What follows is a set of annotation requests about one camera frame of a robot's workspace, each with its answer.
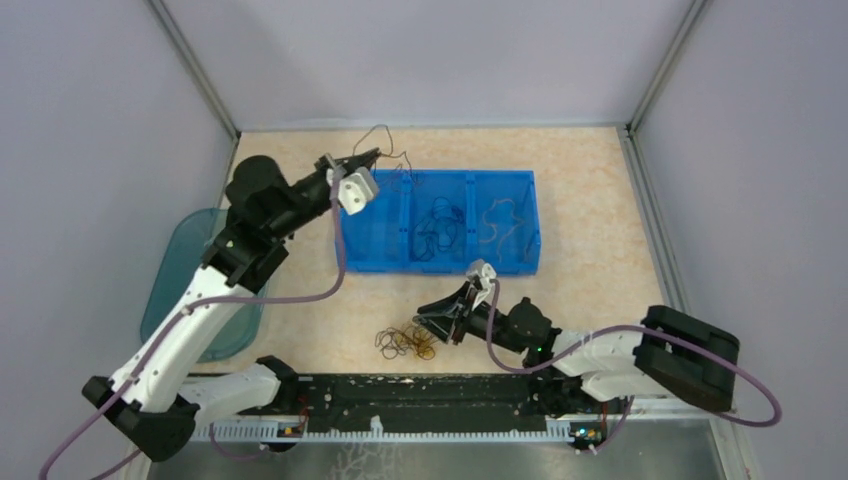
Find coloured cable bundle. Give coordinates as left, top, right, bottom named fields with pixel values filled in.
left=374, top=321, right=440, bottom=362

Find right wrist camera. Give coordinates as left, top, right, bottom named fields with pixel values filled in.
left=466, top=259, right=497, bottom=309

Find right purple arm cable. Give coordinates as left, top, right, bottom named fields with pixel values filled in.
left=485, top=278, right=783, bottom=456

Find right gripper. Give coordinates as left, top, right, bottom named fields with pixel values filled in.
left=413, top=281, right=526, bottom=354

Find dark blue cable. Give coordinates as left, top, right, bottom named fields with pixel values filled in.
left=410, top=193, right=468, bottom=261

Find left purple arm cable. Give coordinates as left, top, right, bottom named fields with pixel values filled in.
left=38, top=168, right=349, bottom=480

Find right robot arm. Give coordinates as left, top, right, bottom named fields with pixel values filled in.
left=413, top=281, right=740, bottom=413

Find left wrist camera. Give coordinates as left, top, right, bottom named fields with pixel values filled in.
left=337, top=167, right=379, bottom=216

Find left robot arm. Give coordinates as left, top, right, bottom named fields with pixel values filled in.
left=83, top=148, right=381, bottom=462

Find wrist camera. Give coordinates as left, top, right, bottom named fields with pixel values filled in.
left=466, top=259, right=497, bottom=309
left=337, top=167, right=379, bottom=216

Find blue three-compartment bin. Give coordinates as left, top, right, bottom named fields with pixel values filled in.
left=341, top=169, right=542, bottom=276

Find teal transparent plastic tray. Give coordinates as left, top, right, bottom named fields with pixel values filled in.
left=140, top=208, right=263, bottom=363

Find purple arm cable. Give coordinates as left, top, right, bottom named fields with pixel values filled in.
left=485, top=278, right=783, bottom=456
left=38, top=168, right=349, bottom=480

